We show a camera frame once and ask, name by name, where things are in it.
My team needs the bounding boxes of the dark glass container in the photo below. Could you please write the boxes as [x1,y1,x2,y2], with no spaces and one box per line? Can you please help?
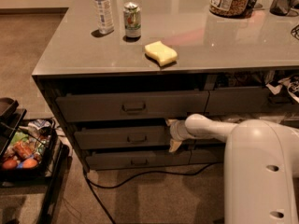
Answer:
[270,0,299,17]

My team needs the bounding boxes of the white snack packets in drawer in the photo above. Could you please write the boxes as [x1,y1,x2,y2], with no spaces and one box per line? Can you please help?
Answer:
[217,113,299,126]

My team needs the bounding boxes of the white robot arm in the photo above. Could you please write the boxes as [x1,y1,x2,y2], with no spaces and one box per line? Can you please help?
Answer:
[166,114,299,224]

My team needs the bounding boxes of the black shelf cart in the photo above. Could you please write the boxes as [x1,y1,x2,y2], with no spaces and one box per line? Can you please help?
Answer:
[0,109,69,224]

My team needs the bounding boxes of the dark tray on cart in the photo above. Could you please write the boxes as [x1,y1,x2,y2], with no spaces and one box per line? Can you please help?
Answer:
[0,97,19,121]

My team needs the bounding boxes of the black white crumpled bag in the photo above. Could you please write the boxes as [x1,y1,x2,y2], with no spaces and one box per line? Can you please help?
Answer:
[266,75,299,103]

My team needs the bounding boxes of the green white soda can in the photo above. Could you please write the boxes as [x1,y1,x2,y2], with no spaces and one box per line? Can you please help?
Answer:
[123,2,141,38]

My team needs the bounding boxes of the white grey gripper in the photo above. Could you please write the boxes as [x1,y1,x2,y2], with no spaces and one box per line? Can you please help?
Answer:
[165,119,195,153]

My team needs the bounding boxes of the grey drawer counter cabinet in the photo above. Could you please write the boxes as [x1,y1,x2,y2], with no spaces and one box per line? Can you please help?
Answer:
[33,0,299,171]

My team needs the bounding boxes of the yellow sponge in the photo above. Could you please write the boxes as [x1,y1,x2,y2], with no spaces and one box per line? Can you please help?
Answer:
[145,41,178,66]

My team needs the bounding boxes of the clear plastic water bottle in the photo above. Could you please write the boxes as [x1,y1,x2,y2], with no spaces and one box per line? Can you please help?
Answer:
[93,0,114,35]

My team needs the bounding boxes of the black power cable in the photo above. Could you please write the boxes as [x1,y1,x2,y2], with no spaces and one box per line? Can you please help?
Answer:
[82,161,219,224]

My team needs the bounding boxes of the black wire object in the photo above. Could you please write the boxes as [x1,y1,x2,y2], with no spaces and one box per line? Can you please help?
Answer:
[291,25,299,40]

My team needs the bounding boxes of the black snack basket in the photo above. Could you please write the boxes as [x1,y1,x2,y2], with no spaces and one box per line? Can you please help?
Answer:
[0,119,57,181]

